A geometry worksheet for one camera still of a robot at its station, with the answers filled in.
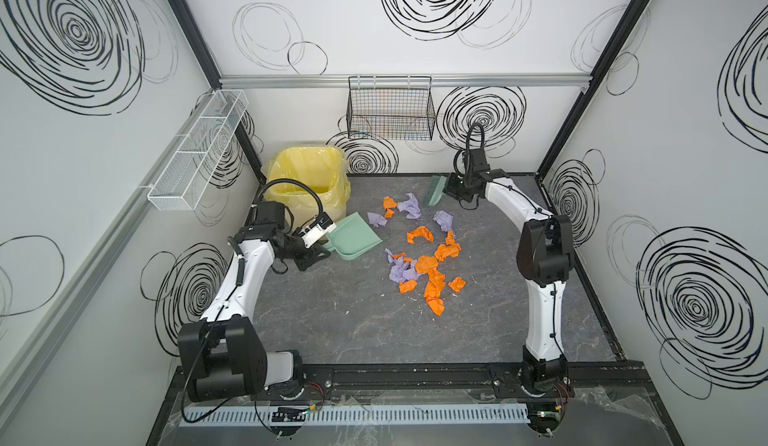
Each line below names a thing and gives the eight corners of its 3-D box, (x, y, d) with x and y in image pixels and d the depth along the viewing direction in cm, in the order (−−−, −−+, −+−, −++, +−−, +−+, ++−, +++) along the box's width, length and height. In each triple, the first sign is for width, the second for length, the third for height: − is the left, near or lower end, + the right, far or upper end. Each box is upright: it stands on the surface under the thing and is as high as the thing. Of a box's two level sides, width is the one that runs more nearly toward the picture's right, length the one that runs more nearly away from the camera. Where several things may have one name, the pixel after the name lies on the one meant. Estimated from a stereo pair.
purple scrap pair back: (397, 218, 108) (397, 212, 106) (397, 198, 115) (397, 192, 112) (420, 218, 108) (421, 212, 106) (418, 198, 115) (419, 192, 112)
